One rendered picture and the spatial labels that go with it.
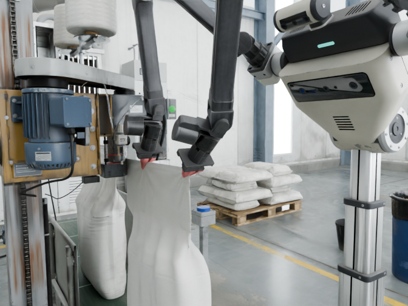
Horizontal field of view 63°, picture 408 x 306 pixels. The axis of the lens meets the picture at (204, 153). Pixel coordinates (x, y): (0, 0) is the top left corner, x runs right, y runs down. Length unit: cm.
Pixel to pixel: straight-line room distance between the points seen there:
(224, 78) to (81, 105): 47
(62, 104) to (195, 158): 41
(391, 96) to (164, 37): 537
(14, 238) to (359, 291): 124
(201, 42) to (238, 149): 225
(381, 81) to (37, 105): 98
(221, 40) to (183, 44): 562
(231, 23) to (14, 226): 103
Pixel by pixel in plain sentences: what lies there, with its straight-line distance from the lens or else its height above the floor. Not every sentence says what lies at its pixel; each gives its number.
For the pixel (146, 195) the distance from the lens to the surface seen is 128.
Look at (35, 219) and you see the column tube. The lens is 140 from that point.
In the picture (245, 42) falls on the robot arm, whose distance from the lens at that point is 126.
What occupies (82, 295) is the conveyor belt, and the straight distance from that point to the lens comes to 188.
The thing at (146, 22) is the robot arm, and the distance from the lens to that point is 114.
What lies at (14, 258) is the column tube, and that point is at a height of 74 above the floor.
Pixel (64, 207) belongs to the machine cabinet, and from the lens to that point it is 421.
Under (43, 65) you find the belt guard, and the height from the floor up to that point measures 139.
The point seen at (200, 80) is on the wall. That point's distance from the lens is 646.
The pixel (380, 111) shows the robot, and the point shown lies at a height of 125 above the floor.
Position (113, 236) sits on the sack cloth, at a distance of 171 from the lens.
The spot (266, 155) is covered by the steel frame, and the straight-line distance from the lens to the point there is 706.
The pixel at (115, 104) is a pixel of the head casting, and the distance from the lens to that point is 137.
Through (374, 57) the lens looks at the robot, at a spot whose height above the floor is 139.
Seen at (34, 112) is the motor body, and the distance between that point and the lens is 112.
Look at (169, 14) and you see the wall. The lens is 635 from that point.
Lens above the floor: 123
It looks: 5 degrees down
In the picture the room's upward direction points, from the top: straight up
